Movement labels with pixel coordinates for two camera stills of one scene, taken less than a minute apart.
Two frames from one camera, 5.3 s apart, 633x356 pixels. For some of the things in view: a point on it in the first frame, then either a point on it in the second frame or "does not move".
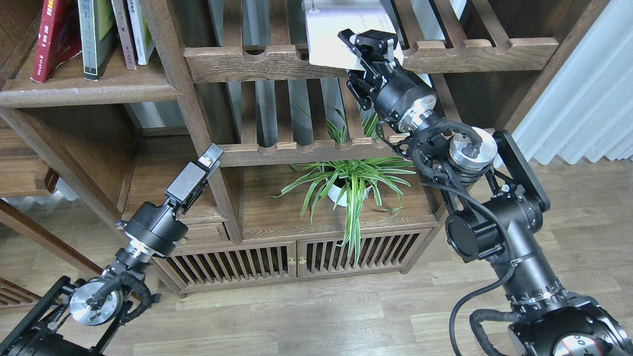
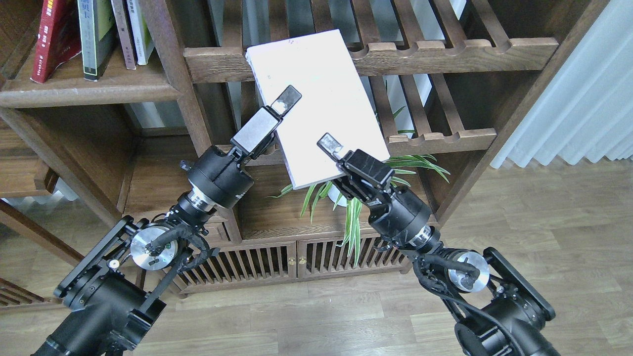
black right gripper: x=380 y=84 → x=396 y=213
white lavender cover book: x=325 y=19 → x=335 y=100
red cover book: x=59 y=38 does not move
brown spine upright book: x=118 y=9 does not move
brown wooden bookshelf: x=105 y=104 does not move
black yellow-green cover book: x=98 y=32 does not move
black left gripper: x=155 y=230 → x=217 y=180
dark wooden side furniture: x=22 y=174 does not move
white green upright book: x=142 y=40 does not move
